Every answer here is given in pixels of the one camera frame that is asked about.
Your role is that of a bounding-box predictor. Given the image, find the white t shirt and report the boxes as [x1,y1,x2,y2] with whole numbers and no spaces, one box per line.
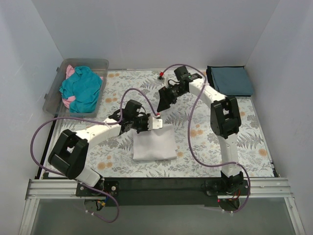
[132,124,177,162]

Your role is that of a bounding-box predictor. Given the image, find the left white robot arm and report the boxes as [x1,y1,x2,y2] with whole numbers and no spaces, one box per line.
[48,100,161,196]

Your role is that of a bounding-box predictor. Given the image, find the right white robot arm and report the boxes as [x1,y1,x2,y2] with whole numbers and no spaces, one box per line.
[157,65,244,195]

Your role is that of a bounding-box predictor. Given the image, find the floral table mat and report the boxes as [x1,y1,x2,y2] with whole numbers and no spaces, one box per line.
[48,70,274,179]

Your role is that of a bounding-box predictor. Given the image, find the folded dark blue t shirt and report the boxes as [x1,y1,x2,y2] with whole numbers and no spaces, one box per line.
[206,66,254,96]

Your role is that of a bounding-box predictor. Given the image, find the clear plastic bin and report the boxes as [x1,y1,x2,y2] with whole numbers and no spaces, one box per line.
[43,58,109,118]

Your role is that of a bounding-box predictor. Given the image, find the pink t shirt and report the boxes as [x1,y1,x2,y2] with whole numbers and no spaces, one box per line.
[62,65,75,109]

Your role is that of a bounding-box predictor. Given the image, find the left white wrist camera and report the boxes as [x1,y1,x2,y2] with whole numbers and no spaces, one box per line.
[148,117,163,131]

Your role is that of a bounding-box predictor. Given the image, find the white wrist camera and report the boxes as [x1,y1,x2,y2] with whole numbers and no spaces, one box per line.
[148,117,163,131]
[157,72,169,88]

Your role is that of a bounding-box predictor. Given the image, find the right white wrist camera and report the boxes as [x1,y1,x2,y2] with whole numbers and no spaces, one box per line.
[157,72,169,88]

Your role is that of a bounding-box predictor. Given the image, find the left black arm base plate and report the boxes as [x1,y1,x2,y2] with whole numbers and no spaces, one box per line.
[75,180,119,197]

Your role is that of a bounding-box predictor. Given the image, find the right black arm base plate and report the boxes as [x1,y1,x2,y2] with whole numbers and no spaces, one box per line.
[201,177,249,199]

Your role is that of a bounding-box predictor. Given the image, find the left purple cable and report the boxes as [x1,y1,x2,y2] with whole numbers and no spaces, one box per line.
[31,88,161,223]

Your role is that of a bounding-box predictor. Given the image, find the aluminium frame rail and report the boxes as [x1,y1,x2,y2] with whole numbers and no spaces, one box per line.
[19,177,305,235]

